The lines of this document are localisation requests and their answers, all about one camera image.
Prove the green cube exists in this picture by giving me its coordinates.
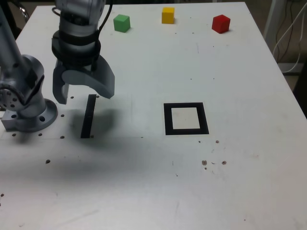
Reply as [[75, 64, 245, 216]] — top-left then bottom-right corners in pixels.
[[113, 14, 131, 33]]

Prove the chrome metal tube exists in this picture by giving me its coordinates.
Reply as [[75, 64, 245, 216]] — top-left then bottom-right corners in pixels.
[[18, 5, 30, 19]]

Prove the black tape square outline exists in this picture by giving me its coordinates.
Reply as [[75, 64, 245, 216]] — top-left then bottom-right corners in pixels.
[[163, 102, 210, 136]]

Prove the yellow cube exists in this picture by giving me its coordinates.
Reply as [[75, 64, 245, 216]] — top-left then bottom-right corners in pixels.
[[161, 7, 175, 24]]

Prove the red cube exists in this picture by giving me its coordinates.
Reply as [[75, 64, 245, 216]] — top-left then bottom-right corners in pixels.
[[211, 14, 231, 34]]

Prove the white cable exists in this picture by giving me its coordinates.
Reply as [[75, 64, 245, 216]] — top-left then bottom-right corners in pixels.
[[273, 0, 307, 73]]

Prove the thin black cable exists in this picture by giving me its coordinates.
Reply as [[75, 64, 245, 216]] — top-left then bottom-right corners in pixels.
[[275, 0, 295, 62]]

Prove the white post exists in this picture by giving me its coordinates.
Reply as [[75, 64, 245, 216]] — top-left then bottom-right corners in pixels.
[[263, 0, 284, 36]]

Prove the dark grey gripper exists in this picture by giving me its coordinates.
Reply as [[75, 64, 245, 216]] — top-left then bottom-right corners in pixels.
[[52, 55, 116, 105]]

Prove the black tape strip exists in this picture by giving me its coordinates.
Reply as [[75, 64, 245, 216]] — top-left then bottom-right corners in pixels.
[[80, 94, 97, 139]]

